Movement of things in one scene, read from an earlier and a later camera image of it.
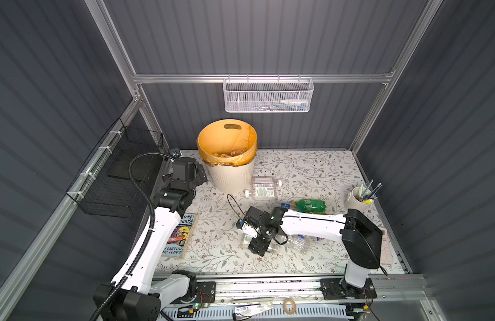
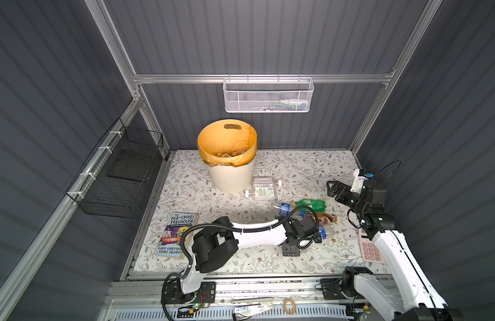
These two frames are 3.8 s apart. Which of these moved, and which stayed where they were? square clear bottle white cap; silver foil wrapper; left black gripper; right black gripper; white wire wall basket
Moved: left black gripper; right black gripper
Stayed: white wire wall basket; silver foil wrapper; square clear bottle white cap
